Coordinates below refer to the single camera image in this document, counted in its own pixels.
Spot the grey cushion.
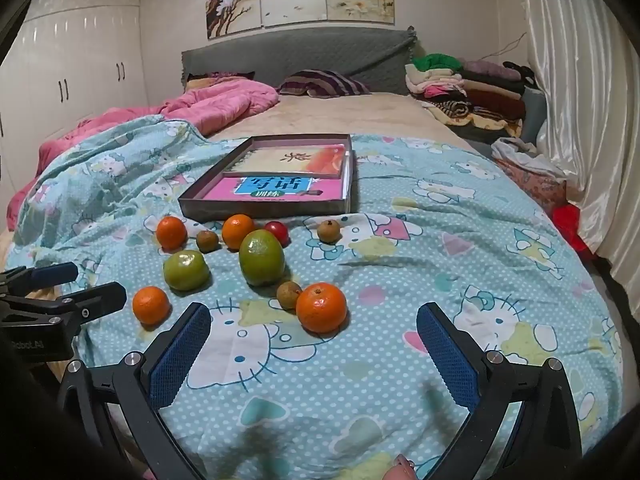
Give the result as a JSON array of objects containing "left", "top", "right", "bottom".
[{"left": 520, "top": 87, "right": 548, "bottom": 141}]

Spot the brown longan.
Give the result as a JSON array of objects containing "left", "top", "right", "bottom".
[
  {"left": 195, "top": 229, "right": 220, "bottom": 254},
  {"left": 317, "top": 219, "right": 342, "bottom": 244},
  {"left": 276, "top": 281, "right": 304, "bottom": 311}
]

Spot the white wardrobe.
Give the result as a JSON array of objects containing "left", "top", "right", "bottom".
[{"left": 0, "top": 0, "right": 148, "bottom": 171}]

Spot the purple striped pillow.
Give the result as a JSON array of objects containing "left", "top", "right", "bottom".
[{"left": 277, "top": 69, "right": 372, "bottom": 99}]

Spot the orange tangerine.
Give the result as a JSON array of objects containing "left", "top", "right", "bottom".
[
  {"left": 295, "top": 283, "right": 348, "bottom": 334},
  {"left": 221, "top": 214, "right": 256, "bottom": 251},
  {"left": 132, "top": 286, "right": 171, "bottom": 326},
  {"left": 155, "top": 216, "right": 189, "bottom": 251}
]

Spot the crumpled white cloth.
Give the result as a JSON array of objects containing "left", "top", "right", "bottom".
[{"left": 492, "top": 137, "right": 566, "bottom": 176}]

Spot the white satin curtain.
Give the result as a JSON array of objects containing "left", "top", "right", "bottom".
[{"left": 520, "top": 0, "right": 640, "bottom": 281}]

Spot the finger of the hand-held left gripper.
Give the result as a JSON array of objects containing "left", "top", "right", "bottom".
[
  {"left": 0, "top": 262, "right": 80, "bottom": 295},
  {"left": 0, "top": 281, "right": 128, "bottom": 333}
]

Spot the green mango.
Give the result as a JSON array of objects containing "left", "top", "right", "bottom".
[
  {"left": 163, "top": 250, "right": 211, "bottom": 292},
  {"left": 238, "top": 229, "right": 286, "bottom": 287}
]

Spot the pink floral cloth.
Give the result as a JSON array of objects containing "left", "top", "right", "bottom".
[{"left": 495, "top": 157, "right": 571, "bottom": 211}]

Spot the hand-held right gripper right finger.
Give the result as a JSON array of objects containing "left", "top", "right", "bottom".
[{"left": 416, "top": 302, "right": 583, "bottom": 480}]

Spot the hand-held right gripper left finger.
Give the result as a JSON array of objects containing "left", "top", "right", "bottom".
[{"left": 56, "top": 302, "right": 213, "bottom": 480}]

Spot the grey padded headboard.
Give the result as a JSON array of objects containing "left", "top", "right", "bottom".
[{"left": 181, "top": 26, "right": 417, "bottom": 96}]

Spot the grey cardboard box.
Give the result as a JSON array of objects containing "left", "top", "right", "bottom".
[{"left": 177, "top": 133, "right": 357, "bottom": 222}]

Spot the yellow and orange book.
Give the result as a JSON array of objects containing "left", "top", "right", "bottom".
[{"left": 222, "top": 142, "right": 351, "bottom": 179}]

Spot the pink and blue book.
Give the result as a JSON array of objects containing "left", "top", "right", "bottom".
[{"left": 200, "top": 172, "right": 348, "bottom": 202}]

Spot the beige bed sheet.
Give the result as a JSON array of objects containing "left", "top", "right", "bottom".
[{"left": 202, "top": 91, "right": 476, "bottom": 153}]

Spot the red tomato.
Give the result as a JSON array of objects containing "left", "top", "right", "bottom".
[{"left": 263, "top": 220, "right": 290, "bottom": 247}]

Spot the pink quilt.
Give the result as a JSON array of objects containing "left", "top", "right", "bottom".
[{"left": 6, "top": 78, "right": 280, "bottom": 233}]

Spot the pile of folded clothes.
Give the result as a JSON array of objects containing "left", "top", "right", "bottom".
[{"left": 404, "top": 52, "right": 538, "bottom": 138}]

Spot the blue cartoon printed blanket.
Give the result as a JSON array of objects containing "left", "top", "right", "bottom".
[{"left": 6, "top": 114, "right": 626, "bottom": 480}]

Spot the red cloth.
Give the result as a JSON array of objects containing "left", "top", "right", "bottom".
[{"left": 552, "top": 204, "right": 598, "bottom": 261}]

